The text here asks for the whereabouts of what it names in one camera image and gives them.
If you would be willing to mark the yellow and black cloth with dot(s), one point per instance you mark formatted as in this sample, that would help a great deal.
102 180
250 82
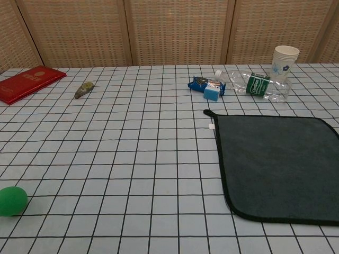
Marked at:
278 164

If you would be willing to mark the white black checked tablecloth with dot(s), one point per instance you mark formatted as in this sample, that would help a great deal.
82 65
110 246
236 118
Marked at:
132 158

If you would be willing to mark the blue cookie snack pack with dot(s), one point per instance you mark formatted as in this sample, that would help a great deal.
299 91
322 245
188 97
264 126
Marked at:
197 84

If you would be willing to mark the blue and white block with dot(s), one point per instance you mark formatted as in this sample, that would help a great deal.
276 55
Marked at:
212 94

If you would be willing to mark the olive correction tape dispenser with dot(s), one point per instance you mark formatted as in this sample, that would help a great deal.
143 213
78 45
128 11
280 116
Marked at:
84 90

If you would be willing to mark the woven wooden screen panel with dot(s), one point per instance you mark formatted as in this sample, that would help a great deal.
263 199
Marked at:
180 31
334 50
13 39
79 31
265 26

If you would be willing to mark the clear bottle with green label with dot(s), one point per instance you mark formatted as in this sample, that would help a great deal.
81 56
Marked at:
258 84

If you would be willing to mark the red certificate booklet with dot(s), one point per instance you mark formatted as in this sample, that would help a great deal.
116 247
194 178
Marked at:
29 82

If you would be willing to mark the green ball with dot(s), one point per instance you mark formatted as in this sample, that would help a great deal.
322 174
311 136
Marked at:
12 201

